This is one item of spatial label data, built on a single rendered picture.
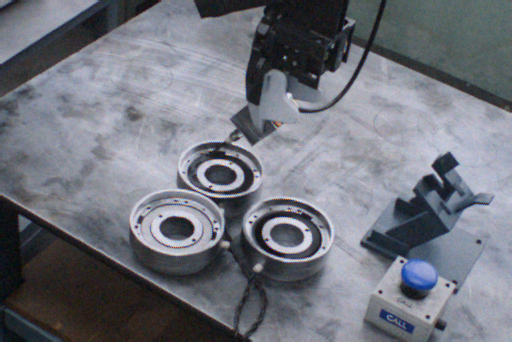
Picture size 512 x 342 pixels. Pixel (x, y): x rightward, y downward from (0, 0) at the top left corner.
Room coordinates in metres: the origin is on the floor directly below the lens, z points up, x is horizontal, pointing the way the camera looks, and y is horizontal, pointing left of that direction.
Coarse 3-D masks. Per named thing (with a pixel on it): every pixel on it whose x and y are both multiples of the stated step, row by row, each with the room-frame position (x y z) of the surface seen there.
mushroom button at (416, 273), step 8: (408, 264) 0.66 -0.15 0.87; (416, 264) 0.67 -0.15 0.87; (424, 264) 0.67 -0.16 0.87; (408, 272) 0.65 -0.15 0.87; (416, 272) 0.65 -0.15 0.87; (424, 272) 0.66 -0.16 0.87; (432, 272) 0.66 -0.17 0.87; (408, 280) 0.64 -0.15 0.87; (416, 280) 0.64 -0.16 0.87; (424, 280) 0.64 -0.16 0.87; (432, 280) 0.65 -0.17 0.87; (416, 288) 0.64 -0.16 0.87; (424, 288) 0.64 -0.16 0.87; (432, 288) 0.64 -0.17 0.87
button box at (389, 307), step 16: (400, 272) 0.68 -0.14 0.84; (384, 288) 0.65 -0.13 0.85; (400, 288) 0.65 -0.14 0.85; (448, 288) 0.67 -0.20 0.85; (384, 304) 0.63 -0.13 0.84; (400, 304) 0.63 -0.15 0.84; (416, 304) 0.64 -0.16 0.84; (432, 304) 0.64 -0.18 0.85; (368, 320) 0.64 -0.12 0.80; (384, 320) 0.63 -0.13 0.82; (400, 320) 0.62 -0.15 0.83; (416, 320) 0.62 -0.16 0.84; (432, 320) 0.62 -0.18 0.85; (400, 336) 0.62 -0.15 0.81; (416, 336) 0.62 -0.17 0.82
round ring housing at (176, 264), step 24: (168, 192) 0.74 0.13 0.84; (192, 192) 0.74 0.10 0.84; (144, 216) 0.70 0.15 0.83; (168, 216) 0.71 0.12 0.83; (192, 216) 0.72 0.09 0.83; (216, 216) 0.72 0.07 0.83; (144, 240) 0.67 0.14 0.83; (168, 240) 0.67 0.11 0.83; (192, 240) 0.68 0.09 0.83; (216, 240) 0.68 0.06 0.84; (144, 264) 0.66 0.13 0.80; (168, 264) 0.64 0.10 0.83; (192, 264) 0.65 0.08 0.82
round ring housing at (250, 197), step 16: (208, 144) 0.84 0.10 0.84; (224, 160) 0.83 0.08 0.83; (256, 160) 0.83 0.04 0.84; (176, 176) 0.79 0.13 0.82; (208, 176) 0.81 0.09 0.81; (224, 176) 0.82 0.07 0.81; (240, 176) 0.80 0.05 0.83; (208, 192) 0.75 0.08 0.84; (256, 192) 0.78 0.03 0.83; (224, 208) 0.75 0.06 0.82; (240, 208) 0.76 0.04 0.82
